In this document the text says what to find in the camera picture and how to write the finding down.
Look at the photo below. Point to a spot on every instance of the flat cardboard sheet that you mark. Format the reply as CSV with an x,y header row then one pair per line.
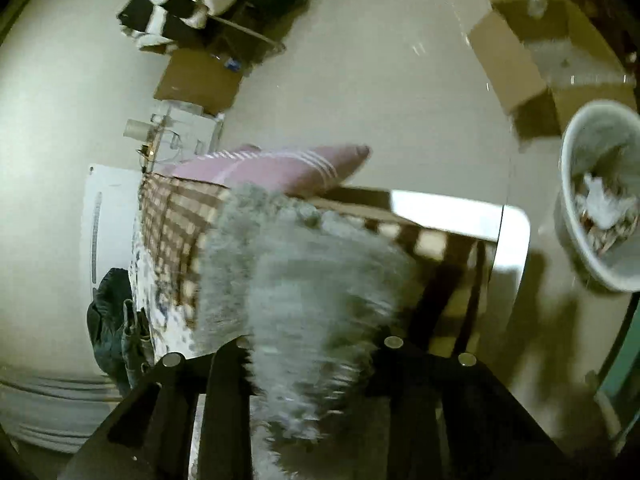
x,y
197,80

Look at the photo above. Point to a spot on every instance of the glass table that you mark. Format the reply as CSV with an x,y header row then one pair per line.
x,y
450,240

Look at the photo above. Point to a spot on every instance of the large open cardboard box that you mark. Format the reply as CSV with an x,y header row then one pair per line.
x,y
545,55

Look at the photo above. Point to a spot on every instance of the white waste bin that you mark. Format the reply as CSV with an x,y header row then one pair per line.
x,y
600,195

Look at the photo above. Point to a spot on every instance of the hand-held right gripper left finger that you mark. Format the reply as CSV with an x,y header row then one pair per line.
x,y
225,390

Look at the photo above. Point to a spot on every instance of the fluffy grey towel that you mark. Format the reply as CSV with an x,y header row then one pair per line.
x,y
300,285

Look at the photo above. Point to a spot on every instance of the clear plastic container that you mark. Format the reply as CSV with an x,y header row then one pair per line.
x,y
175,132

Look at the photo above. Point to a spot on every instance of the white flat panel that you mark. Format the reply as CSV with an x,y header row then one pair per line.
x,y
107,225

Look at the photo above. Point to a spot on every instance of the white floral cloth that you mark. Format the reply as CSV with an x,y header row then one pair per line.
x,y
150,310

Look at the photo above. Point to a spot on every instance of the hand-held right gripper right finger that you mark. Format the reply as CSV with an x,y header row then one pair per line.
x,y
400,390

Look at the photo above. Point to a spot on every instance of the pink striped pillow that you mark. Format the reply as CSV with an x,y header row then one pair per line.
x,y
280,170

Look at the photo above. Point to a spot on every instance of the dark jacket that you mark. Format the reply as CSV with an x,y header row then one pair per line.
x,y
112,325

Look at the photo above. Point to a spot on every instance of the brown checkered blanket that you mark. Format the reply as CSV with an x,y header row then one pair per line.
x,y
175,220

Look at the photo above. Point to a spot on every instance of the pile of black white clothes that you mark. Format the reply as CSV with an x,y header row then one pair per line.
x,y
175,5

